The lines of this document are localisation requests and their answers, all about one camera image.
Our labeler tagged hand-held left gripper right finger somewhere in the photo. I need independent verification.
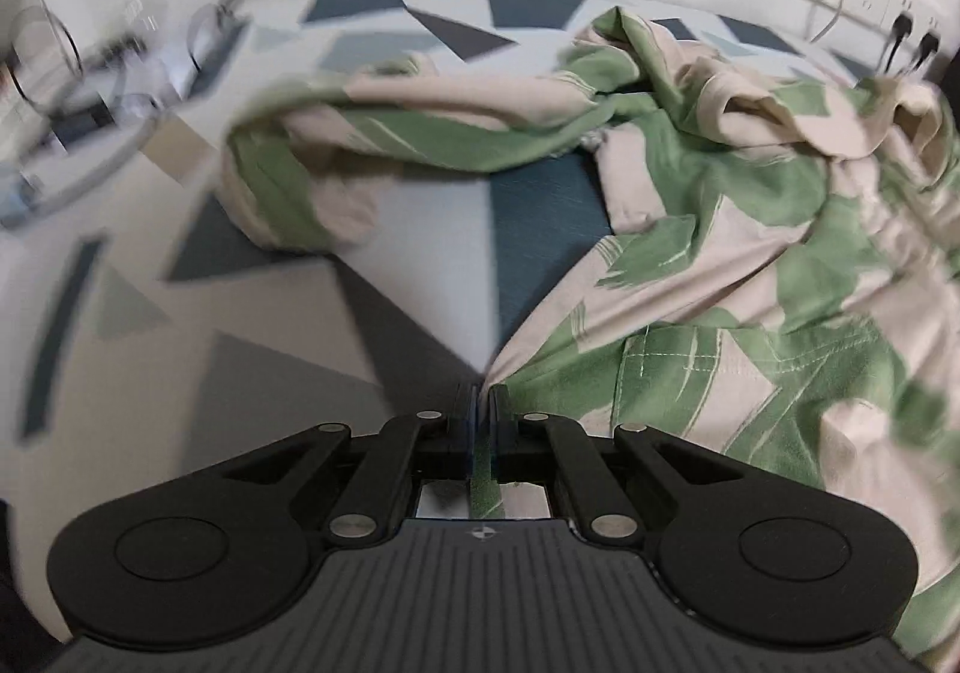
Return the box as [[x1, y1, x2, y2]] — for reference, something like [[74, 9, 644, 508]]
[[487, 384, 758, 548]]

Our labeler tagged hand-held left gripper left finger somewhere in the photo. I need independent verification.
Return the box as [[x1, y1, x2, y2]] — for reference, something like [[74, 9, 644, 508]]
[[202, 384, 477, 548]]

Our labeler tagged geometric patterned table mat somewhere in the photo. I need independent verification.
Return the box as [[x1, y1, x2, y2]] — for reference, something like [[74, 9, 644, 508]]
[[0, 0, 893, 516]]

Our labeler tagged black power plug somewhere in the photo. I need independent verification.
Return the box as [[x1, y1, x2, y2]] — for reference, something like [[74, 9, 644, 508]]
[[911, 28, 943, 74], [881, 13, 913, 74]]

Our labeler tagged green and white patterned shirt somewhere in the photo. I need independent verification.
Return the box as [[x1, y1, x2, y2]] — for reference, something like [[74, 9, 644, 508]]
[[217, 5, 960, 666]]

